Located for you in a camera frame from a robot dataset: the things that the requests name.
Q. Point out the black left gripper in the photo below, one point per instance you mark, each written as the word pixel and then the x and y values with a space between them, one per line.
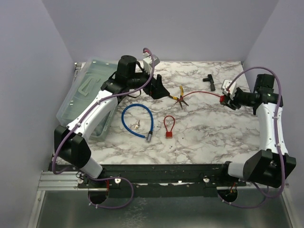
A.
pixel 156 89

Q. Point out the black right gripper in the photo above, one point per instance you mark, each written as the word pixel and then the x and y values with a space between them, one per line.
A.
pixel 232 103

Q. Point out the small silver key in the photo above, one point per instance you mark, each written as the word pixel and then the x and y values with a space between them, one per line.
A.
pixel 137 125

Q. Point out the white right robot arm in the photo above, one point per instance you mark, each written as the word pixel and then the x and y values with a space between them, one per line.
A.
pixel 267 165

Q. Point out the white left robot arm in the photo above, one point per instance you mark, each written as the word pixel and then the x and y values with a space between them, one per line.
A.
pixel 70 142

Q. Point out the black t-shaped tool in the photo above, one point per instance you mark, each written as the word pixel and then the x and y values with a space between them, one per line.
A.
pixel 209 79

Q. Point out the clear plastic storage box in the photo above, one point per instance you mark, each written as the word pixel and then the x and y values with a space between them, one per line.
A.
pixel 89 77

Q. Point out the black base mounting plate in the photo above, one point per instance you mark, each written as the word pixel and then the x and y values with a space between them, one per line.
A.
pixel 167 180

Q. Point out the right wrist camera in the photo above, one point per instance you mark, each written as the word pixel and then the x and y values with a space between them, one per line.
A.
pixel 228 87

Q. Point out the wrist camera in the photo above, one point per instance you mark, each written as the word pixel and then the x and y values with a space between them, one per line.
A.
pixel 228 87
pixel 147 62

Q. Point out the yellow handled pliers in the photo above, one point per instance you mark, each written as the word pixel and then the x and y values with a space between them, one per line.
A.
pixel 178 97

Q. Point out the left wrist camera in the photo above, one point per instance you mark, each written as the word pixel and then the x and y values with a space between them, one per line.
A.
pixel 147 62

